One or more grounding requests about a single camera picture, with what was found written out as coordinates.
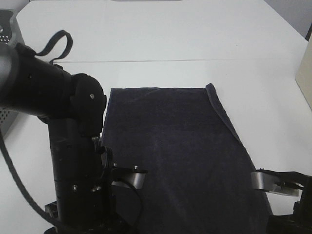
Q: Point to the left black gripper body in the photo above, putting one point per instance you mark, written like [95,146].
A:
[85,203]

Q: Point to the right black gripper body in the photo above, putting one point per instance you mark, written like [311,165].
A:
[300,222]

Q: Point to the dark navy towel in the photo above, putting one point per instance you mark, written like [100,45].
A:
[199,173]

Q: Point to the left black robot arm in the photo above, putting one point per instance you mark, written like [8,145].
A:
[72,106]

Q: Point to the beige box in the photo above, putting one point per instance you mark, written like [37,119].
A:
[304,74]

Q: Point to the grey perforated plastic basket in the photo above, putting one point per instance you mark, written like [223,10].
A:
[9,34]

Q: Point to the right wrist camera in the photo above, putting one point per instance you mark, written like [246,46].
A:
[281,183]

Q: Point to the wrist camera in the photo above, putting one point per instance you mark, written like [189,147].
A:
[134,176]
[281,183]

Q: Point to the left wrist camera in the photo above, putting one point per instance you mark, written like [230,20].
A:
[134,176]

